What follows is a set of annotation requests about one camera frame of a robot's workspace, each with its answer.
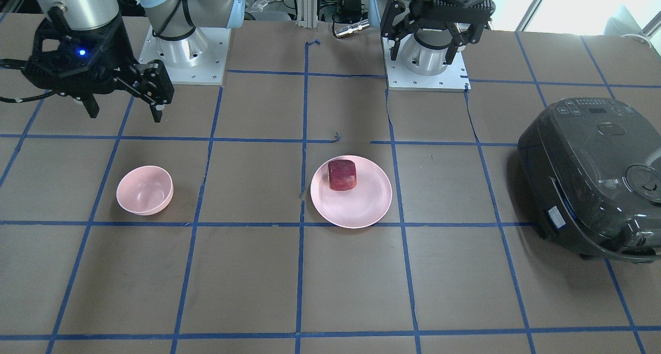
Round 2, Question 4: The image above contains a black rice cooker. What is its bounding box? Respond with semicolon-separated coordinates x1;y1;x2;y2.
517;97;660;263

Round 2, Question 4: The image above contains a silver metal cylinder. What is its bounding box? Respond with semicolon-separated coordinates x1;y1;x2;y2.
333;19;370;39

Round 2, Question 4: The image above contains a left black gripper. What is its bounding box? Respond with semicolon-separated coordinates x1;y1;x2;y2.
381;0;495;65

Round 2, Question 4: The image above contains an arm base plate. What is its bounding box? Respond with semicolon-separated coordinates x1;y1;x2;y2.
382;29;471;92
138;27;233;86

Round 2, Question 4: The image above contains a pink bowl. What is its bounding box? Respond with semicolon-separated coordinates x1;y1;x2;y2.
116;166;174;216

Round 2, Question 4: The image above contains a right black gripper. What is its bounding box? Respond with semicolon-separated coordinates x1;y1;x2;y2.
22;6;175;123

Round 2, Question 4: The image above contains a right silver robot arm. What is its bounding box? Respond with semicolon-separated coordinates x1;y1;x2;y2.
20;0;245;123

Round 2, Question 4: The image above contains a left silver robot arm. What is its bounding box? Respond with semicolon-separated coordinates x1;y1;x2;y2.
368;0;495;76

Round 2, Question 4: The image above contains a red apple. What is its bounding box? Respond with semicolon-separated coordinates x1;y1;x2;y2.
327;159;357;191

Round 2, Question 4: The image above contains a black power adapter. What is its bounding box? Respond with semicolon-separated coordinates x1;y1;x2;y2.
337;0;362;18

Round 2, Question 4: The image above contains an aluminium frame post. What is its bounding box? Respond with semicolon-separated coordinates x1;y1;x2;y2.
296;0;318;29

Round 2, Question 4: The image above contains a pink plate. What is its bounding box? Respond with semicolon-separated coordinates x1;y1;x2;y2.
309;155;394;229

